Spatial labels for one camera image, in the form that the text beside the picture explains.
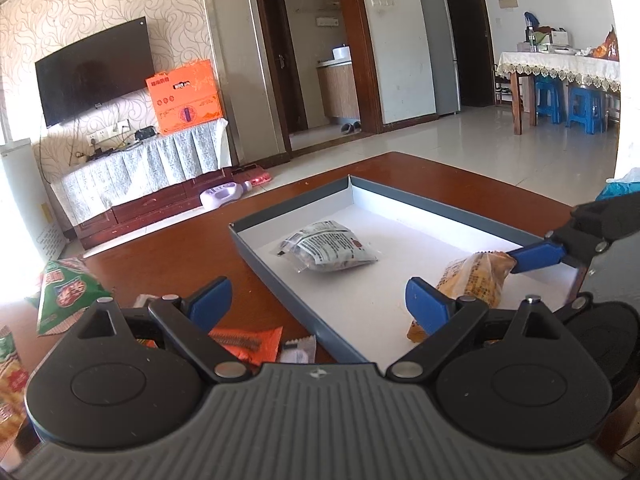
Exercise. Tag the black router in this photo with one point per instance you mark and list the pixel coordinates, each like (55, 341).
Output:
(145, 134)

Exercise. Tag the orange packet with brown sticks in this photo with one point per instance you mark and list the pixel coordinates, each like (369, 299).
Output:
(269, 340)

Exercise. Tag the blue bag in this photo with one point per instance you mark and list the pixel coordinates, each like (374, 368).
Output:
(531, 20)

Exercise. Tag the red plastic object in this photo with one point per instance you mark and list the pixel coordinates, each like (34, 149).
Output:
(257, 177)

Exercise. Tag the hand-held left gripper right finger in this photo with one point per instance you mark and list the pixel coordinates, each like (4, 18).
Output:
(425, 305)

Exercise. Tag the blue plastic stool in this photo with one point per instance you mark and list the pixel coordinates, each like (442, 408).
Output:
(585, 110)
(548, 100)

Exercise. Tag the dark wooden door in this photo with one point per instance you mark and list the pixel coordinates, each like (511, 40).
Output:
(472, 50)

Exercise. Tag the beige wall panel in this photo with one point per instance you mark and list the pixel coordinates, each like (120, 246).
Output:
(509, 3)

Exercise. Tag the dark wooden television cabinet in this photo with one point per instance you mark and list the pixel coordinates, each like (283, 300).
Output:
(145, 210)

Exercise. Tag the lace tablecloth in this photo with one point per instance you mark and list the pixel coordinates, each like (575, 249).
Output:
(555, 67)

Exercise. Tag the orange snack bag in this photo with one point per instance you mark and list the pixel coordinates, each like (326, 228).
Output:
(606, 45)

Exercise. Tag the purple white bottle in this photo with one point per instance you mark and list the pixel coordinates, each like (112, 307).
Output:
(220, 195)

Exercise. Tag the black flat television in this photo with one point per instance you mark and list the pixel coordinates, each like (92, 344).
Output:
(95, 72)

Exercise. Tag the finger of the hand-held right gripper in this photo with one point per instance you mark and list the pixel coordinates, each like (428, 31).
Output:
(537, 256)
(579, 305)

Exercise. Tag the orange gift box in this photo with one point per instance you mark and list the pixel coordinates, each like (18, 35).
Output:
(185, 95)

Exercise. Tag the silver refrigerator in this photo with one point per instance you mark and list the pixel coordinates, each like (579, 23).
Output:
(440, 60)

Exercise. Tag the brown hallway door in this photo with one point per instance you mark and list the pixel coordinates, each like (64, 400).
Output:
(282, 60)

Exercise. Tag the yellow chips packet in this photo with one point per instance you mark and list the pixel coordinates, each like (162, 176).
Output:
(12, 385)

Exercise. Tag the grey cardboard tray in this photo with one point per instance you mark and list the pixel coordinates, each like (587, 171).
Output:
(400, 220)

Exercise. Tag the white box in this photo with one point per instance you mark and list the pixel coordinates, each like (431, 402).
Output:
(561, 37)

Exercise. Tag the wooden dining table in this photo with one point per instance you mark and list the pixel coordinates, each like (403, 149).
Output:
(517, 105)

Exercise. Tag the green snack packet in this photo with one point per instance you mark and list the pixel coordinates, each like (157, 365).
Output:
(65, 290)

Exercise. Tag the wooden shoe rack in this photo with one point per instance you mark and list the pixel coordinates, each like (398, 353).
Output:
(502, 90)

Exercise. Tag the teal plastic bag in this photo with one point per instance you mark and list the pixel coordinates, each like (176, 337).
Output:
(620, 187)

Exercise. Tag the TV cabinet with lace cloth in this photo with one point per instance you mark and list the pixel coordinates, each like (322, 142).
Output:
(150, 160)

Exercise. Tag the grey white snack packet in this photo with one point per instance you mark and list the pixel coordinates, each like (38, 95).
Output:
(325, 247)

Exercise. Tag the white wall switch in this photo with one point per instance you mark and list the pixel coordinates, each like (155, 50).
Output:
(383, 2)

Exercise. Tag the white counter appliance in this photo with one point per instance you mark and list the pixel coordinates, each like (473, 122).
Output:
(341, 53)

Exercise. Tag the wooden kitchen counter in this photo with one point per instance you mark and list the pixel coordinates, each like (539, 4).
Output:
(340, 90)

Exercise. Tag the white chest freezer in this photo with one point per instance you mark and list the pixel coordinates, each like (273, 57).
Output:
(20, 185)

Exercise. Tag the white wall sockets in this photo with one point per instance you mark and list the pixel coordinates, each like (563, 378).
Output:
(107, 131)

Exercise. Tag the clear packet with white balls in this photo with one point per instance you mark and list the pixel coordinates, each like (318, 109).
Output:
(300, 352)

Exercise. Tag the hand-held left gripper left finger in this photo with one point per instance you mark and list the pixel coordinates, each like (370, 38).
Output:
(212, 302)

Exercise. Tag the yellow brown snack packet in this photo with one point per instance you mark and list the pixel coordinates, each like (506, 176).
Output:
(475, 280)

